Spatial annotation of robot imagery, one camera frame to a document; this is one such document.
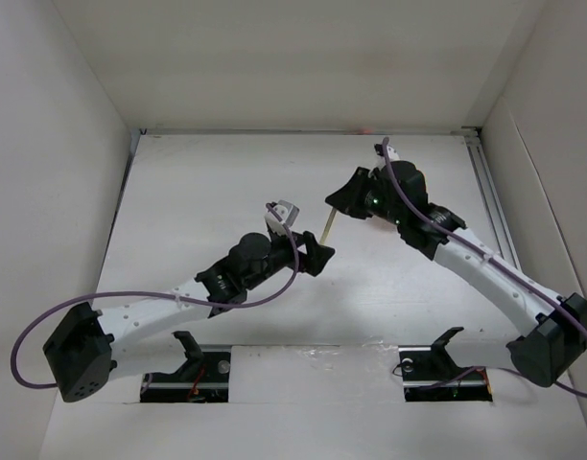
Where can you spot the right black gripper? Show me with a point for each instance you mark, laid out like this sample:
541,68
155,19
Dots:
348,197

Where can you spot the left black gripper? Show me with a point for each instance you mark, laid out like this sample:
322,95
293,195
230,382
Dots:
314,254

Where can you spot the yellow highlighter pen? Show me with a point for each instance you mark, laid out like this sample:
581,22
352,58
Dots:
327,227

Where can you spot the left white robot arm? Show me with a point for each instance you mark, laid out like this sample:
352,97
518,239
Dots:
90,347

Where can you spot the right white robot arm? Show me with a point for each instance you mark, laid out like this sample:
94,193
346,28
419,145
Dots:
552,330

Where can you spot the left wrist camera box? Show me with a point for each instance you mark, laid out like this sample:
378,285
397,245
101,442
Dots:
280,216

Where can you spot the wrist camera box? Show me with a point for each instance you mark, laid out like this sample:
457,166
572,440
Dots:
280,216
379,151

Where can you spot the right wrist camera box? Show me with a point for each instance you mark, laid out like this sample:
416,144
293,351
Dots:
379,151

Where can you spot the aluminium side rail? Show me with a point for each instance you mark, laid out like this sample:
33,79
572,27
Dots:
490,198

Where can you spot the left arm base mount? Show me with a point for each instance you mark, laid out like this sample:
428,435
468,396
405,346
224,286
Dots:
202,377

